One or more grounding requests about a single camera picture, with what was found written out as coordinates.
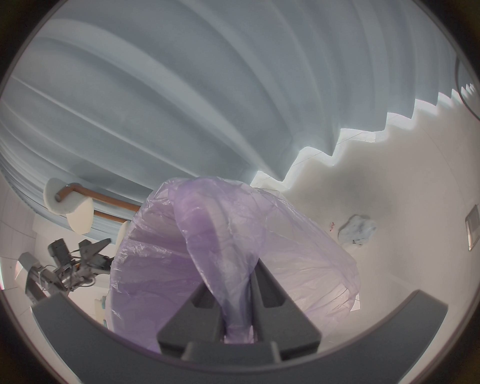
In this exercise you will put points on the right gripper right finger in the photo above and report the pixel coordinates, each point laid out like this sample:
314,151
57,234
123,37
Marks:
285,326

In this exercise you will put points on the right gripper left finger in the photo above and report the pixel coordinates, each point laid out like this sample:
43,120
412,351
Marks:
187,326

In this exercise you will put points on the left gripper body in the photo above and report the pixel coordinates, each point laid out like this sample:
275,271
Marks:
92,265

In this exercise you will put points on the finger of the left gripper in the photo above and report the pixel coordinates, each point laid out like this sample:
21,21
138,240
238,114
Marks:
95,246

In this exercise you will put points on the purple plastic bag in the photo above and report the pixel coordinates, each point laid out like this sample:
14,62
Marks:
225,225

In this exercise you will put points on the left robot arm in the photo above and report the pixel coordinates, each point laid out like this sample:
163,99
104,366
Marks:
28,264

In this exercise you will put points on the white trash bin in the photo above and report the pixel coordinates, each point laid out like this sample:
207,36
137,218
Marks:
157,243

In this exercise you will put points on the white wooden-legged chair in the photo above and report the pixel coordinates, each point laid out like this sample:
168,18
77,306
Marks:
67,204

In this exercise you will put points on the crumpled white paper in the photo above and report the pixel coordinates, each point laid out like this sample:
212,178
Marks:
356,229

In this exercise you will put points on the pale blue curtain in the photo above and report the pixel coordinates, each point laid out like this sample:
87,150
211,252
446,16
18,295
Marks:
187,93

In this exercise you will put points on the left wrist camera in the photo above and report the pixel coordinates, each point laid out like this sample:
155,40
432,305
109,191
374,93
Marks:
58,252

